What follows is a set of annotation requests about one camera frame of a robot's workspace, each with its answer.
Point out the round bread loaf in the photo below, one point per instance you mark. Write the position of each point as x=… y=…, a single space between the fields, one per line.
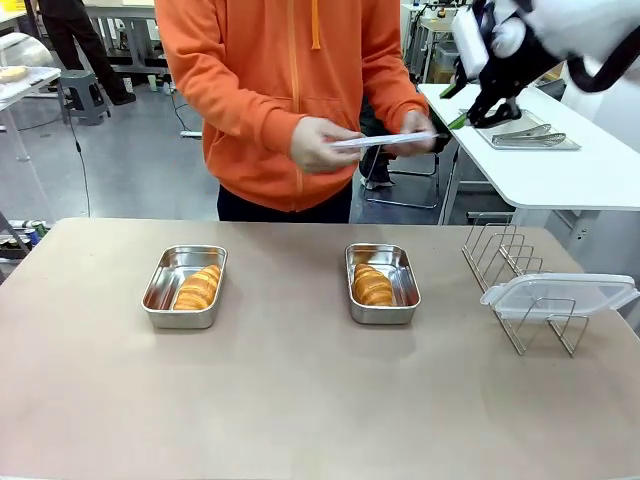
x=12 y=74

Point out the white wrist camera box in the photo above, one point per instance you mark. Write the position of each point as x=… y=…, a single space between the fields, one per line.
x=470 y=42

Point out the grey background workbench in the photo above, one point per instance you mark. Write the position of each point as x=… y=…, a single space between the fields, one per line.
x=125 y=25

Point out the golden croissant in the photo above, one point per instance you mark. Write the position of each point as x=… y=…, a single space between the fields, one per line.
x=372 y=287
x=197 y=290

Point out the small white bottle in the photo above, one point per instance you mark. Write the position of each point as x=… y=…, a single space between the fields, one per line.
x=152 y=81

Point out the rectangular stainless steel container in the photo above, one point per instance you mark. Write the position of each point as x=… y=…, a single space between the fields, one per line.
x=406 y=282
x=162 y=282

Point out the clear plastic dome cover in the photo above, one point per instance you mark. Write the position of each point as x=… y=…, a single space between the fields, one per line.
x=22 y=50

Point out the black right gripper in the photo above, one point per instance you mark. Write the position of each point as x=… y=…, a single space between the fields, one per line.
x=515 y=65

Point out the dark drink can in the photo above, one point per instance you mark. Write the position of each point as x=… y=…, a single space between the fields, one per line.
x=39 y=229
x=27 y=237

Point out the black metal chair frame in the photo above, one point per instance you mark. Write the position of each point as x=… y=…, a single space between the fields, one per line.
x=436 y=175

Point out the bystander in black clothes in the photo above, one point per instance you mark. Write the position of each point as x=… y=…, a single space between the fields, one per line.
x=75 y=35

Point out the translucent white plastic lid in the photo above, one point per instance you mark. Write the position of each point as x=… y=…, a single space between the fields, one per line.
x=560 y=292

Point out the person's left hand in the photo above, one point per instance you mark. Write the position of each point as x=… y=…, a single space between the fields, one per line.
x=417 y=122

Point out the white side table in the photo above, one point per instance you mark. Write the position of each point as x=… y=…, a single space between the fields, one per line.
x=550 y=170

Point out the person's right hand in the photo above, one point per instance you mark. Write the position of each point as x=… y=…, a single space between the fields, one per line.
x=315 y=145

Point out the white paper sheet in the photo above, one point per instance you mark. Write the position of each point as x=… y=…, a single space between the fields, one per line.
x=380 y=140

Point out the person's torso orange hoodie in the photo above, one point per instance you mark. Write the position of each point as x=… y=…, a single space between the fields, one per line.
x=260 y=60

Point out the person's right forearm orange sleeve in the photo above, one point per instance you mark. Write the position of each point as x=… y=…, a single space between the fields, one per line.
x=235 y=105

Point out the steel kitchen tongs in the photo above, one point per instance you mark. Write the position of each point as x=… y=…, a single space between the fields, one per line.
x=530 y=140
x=535 y=129

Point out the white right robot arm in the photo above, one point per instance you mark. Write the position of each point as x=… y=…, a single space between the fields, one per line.
x=600 y=20

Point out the brown cardboard box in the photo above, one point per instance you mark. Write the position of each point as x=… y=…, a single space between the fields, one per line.
x=440 y=67

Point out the white folding table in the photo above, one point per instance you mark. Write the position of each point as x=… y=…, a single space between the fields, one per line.
x=30 y=84

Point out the flat steel tray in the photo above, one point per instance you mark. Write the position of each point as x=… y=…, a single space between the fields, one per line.
x=562 y=145

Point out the grey plastic stool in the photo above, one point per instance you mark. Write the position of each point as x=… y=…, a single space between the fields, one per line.
x=80 y=77

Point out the person's left forearm orange sleeve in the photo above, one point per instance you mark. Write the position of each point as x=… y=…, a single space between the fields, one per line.
x=402 y=80

